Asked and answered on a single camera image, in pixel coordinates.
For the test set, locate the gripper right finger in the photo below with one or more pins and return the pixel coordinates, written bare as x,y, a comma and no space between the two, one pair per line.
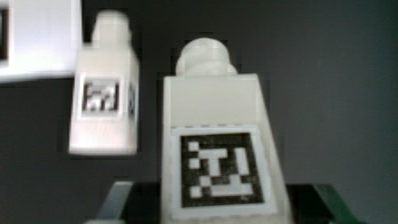
343,216

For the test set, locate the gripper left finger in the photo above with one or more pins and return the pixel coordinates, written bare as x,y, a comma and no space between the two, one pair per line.
108,215

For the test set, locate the white leg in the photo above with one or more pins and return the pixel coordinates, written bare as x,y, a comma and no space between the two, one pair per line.
222,184
105,93

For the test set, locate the white tag sheet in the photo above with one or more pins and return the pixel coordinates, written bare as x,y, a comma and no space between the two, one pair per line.
43,39

